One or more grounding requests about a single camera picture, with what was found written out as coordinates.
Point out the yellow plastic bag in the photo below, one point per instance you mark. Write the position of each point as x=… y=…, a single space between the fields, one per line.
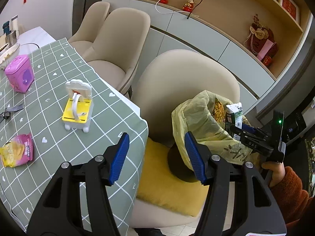
x=196 y=118

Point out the yellow white toy container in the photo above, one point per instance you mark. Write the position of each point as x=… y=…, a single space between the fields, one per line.
x=77 y=105

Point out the gold snack packet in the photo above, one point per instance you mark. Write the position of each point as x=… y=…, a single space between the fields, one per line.
x=219 y=108

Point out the red flower bouquet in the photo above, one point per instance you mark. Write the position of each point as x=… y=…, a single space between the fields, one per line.
x=262 y=39

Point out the metal cup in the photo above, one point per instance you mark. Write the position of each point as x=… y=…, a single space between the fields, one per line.
x=12 y=37

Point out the person's right hand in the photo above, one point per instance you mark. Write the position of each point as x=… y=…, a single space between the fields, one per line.
x=275 y=174

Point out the yellow seat cushion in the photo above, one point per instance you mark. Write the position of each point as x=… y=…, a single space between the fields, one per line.
x=160 y=179

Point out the green checked tablecloth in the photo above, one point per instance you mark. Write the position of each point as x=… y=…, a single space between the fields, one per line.
x=73 y=152

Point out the person's right forearm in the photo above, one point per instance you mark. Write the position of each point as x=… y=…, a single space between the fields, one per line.
x=292 y=196

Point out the beige chair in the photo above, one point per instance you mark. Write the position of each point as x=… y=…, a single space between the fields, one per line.
x=123 y=34
x=184 y=78
x=91 y=24

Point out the black round object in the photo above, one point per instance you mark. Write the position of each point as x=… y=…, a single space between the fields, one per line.
x=177 y=164

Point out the black ribbon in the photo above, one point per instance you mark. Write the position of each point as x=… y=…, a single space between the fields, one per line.
x=12 y=109

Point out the small red jar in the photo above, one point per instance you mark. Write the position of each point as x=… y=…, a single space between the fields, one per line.
x=267 y=60

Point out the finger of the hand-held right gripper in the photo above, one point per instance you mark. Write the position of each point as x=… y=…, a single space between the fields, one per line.
x=246 y=140
x=248 y=128

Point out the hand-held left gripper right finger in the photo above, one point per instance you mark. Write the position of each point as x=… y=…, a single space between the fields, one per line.
x=194 y=152

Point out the wooden shelf cabinet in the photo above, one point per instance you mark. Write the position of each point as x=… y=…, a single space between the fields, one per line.
x=221 y=29

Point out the pink toy box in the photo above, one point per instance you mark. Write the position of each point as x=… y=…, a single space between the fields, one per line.
x=19 y=73

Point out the white bowl with food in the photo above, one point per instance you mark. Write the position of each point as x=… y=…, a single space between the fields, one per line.
x=8 y=54

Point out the pink yellow snack packet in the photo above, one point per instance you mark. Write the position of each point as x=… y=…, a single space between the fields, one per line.
x=17 y=150

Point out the red picture frame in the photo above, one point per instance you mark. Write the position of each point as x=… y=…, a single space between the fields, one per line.
x=289 y=6

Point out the green white packet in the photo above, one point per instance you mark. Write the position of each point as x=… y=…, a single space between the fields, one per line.
x=233 y=115

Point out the teal container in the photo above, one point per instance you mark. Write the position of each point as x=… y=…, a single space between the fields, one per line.
x=6 y=27

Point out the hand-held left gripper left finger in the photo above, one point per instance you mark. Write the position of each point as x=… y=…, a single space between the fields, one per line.
x=120 y=154

